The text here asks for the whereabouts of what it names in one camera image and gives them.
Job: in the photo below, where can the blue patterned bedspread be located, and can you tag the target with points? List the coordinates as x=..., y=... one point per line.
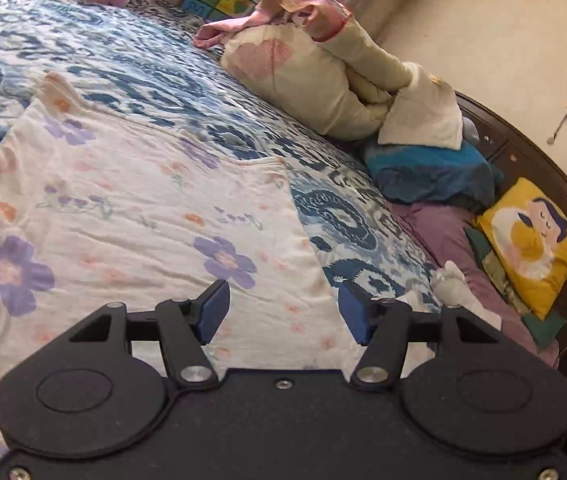
x=138, y=70

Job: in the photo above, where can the green cloth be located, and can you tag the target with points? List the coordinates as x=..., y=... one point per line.
x=501, y=275

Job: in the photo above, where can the mauve pillow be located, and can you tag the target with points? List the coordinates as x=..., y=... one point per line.
x=443, y=235

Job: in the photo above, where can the folded white garment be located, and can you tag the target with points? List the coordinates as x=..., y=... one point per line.
x=451, y=282

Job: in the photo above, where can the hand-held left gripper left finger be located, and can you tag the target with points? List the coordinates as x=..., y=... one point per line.
x=213, y=310

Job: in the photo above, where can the white quilted pad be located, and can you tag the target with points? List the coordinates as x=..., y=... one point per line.
x=426, y=115

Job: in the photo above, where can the yellow cartoon pillow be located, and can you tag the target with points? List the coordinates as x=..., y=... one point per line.
x=533, y=245

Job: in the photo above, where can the grey plush toy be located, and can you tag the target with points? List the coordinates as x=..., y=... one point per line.
x=470, y=130

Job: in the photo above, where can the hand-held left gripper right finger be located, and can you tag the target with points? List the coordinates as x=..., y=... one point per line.
x=356, y=315

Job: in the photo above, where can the cream floral comforter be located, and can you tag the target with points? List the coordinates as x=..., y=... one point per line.
x=313, y=75

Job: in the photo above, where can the white floral garment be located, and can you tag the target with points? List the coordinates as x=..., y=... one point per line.
x=138, y=210

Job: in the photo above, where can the blue pillow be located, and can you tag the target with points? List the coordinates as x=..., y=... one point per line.
x=428, y=175

